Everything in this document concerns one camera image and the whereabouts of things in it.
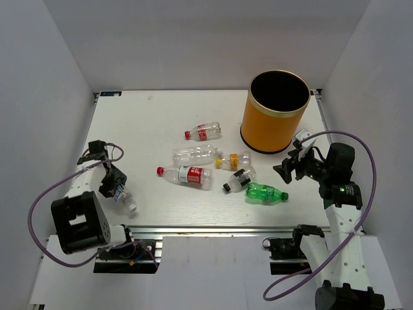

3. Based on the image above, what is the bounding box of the purple cable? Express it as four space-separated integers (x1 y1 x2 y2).
27 143 159 269
263 130 377 300

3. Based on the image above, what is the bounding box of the green plastic bottle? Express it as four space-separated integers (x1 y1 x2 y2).
245 183 289 205

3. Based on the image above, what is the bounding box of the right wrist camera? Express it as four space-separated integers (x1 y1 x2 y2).
292 129 316 161

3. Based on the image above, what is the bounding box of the blue table sticker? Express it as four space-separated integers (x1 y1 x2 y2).
99 91 122 97

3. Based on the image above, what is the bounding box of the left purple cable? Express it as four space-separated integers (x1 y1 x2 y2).
27 143 159 269

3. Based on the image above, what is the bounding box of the yellow-cap orange-label bottle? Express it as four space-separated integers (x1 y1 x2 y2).
215 151 252 171

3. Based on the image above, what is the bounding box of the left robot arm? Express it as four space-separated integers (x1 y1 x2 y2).
51 140 136 258

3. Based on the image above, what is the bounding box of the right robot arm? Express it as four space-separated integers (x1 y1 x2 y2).
274 142 385 309

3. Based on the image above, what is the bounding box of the large red-label clear bottle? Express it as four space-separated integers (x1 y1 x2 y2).
156 165 212 190

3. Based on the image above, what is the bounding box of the orange cylindrical bin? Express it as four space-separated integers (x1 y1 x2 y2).
240 70 311 154

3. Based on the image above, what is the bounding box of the large clear unlabelled bottle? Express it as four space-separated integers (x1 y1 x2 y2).
172 145 223 166

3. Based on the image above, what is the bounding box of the small red-label clear bottle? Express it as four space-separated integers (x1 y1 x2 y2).
184 122 221 141

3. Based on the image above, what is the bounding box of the black-cap black-label bottle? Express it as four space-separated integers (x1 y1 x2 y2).
223 167 256 193

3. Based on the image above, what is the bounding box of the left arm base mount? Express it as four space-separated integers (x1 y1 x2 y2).
94 239 163 274

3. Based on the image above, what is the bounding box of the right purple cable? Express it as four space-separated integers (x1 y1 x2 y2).
263 130 377 300

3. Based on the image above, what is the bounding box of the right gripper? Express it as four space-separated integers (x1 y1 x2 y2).
273 145 331 183

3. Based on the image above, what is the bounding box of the blue-label clear bottle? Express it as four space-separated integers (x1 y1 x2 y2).
113 184 137 212

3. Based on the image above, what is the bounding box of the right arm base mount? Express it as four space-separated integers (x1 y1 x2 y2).
262 238 310 275

